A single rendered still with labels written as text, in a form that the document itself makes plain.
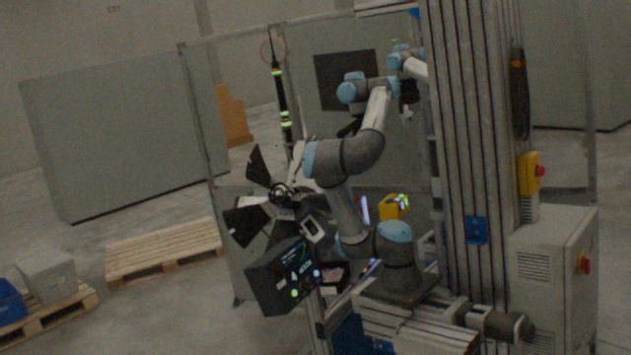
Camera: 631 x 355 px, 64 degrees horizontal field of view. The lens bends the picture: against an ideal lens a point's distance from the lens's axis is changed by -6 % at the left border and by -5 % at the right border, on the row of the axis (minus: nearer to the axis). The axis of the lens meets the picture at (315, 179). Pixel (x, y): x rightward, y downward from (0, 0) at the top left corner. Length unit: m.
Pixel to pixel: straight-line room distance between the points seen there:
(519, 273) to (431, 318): 0.33
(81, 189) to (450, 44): 6.60
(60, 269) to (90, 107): 3.28
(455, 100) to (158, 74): 6.60
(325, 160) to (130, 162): 6.48
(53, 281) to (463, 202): 3.86
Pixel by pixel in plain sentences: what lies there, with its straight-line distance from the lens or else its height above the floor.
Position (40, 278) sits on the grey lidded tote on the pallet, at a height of 0.41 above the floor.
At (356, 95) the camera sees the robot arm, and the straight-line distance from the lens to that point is 1.92.
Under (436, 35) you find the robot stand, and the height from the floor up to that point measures 1.89.
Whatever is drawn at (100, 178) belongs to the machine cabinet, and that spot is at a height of 0.53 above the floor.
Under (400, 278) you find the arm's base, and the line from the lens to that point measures 1.92.
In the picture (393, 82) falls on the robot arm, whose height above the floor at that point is 1.74.
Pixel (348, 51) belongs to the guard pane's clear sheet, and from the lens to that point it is 3.15.
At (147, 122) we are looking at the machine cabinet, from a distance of 8.00.
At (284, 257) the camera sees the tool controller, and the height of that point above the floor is 1.23.
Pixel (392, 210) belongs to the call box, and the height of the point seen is 1.04.
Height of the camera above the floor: 1.97
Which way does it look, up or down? 16 degrees down
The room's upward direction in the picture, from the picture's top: 10 degrees counter-clockwise
